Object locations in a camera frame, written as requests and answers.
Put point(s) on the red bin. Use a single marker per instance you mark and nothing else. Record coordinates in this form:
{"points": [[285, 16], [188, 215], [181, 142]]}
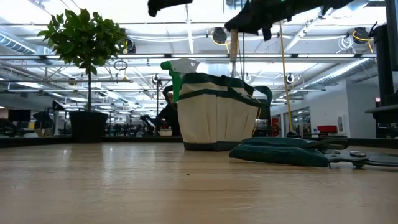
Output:
{"points": [[326, 128]]}

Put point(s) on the black background monitor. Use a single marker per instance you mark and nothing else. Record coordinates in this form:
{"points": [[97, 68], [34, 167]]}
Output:
{"points": [[18, 115]]}

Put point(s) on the grey desk cart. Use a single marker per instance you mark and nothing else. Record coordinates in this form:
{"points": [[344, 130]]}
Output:
{"points": [[385, 113]]}

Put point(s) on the person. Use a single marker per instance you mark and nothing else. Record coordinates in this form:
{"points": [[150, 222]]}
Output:
{"points": [[169, 118]]}

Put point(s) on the green spray bottle white head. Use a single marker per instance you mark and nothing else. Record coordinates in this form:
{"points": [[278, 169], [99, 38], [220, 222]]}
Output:
{"points": [[183, 66]]}

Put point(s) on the green pruning shears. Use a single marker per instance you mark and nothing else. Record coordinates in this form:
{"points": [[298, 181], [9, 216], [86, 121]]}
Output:
{"points": [[280, 155]]}

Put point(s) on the beige green gardening bag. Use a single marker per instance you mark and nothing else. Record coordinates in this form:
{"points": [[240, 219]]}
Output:
{"points": [[214, 118]]}

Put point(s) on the green potted plant black pot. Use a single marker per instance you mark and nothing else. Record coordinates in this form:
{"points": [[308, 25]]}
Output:
{"points": [[88, 126]]}

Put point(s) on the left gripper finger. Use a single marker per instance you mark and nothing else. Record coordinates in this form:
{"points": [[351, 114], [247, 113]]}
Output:
{"points": [[158, 4]]}

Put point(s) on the black aluminium table frame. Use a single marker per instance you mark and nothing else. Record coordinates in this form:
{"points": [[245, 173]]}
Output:
{"points": [[37, 141]]}

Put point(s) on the black computer monitor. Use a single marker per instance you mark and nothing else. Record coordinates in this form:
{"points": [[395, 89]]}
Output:
{"points": [[391, 62]]}

